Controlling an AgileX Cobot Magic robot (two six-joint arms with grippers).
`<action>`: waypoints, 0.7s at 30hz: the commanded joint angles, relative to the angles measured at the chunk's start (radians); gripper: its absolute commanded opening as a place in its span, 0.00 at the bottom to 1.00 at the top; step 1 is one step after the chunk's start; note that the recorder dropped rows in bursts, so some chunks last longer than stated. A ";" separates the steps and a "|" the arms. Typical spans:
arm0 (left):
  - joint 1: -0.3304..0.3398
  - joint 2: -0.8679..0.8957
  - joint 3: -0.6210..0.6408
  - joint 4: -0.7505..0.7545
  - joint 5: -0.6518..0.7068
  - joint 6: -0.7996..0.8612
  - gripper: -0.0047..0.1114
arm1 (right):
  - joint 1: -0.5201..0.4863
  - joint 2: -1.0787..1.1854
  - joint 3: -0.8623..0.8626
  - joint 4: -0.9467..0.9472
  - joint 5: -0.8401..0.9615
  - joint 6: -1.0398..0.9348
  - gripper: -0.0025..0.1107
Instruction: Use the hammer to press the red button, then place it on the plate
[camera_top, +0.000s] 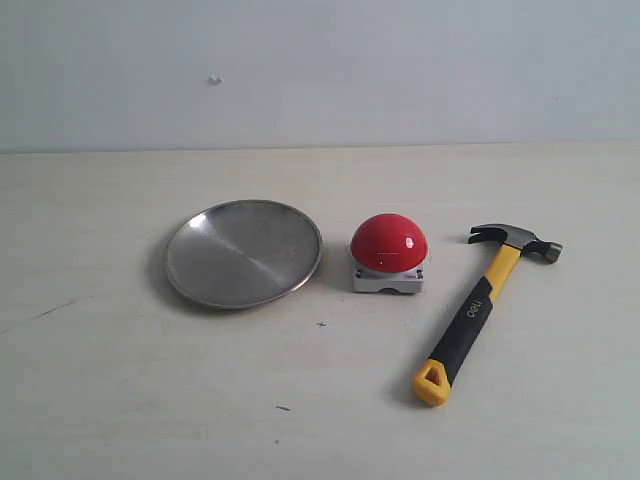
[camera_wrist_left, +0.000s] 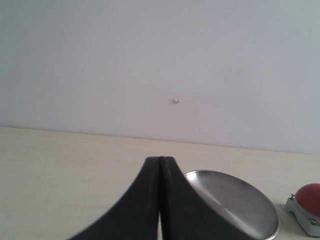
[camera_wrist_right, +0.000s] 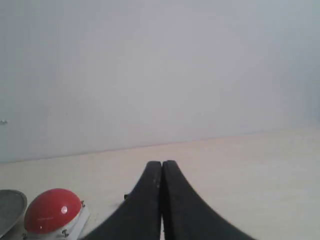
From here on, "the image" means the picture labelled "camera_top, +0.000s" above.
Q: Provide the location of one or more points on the yellow black claw hammer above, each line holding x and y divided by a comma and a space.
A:
433, 382

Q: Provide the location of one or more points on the round stainless steel plate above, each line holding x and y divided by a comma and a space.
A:
242, 254

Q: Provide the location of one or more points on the red dome push button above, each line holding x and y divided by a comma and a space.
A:
388, 252

